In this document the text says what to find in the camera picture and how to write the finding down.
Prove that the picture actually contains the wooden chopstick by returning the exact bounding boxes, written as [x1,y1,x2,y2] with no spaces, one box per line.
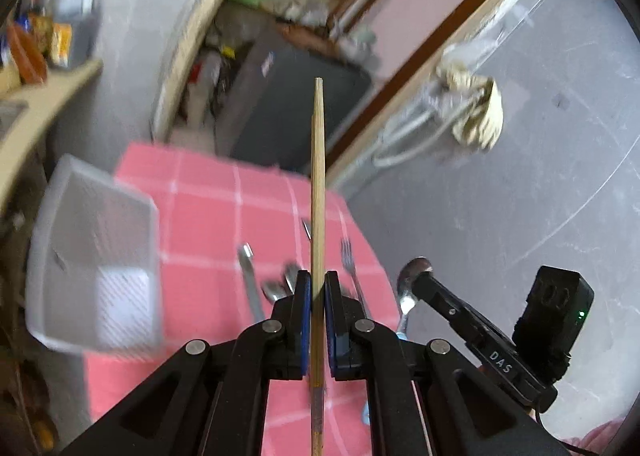
[309,115,321,456]
[314,77,327,456]

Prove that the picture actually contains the steel fork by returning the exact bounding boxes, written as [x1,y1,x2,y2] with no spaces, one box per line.
[341,238,371,317]

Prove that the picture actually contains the grey refrigerator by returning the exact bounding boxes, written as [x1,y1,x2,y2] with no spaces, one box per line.
[227,28,373,177]

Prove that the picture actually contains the large dark liquid jug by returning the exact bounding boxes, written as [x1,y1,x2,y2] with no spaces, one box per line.
[52,0,98,69]

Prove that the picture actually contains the steel spoon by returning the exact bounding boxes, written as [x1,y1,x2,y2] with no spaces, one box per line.
[261,280,288,304]
[282,263,301,294]
[397,257,433,338]

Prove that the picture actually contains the wooden door frame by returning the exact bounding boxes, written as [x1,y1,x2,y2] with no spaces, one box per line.
[150,0,548,187]

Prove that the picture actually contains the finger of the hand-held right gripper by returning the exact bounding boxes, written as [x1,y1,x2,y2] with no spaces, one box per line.
[412,272,494,353]

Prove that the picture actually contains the white plastic bag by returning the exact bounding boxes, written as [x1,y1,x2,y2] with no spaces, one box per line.
[440,31,501,68]

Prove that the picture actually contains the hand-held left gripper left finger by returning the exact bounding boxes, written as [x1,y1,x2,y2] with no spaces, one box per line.
[60,270,313,456]

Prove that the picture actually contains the beige kitchen counter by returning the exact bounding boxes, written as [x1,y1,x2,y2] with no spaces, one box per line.
[0,58,103,217]

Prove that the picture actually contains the pink checked tablecloth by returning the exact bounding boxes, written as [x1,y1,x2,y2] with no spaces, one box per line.
[82,141,416,456]

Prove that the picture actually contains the row of sauce bottles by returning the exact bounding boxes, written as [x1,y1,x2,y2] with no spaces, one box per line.
[0,0,76,92]

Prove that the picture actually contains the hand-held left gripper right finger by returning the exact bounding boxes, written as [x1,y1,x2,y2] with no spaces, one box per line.
[324,270,571,456]

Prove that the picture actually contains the beige work gloves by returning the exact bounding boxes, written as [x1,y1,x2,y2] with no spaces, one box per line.
[435,61,503,152]

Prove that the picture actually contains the orange red snack packet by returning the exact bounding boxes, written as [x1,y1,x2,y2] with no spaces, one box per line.
[7,23,48,84]

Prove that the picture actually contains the white plastic mesh basket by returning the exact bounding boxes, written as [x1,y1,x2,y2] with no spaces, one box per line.
[25,153,166,354]

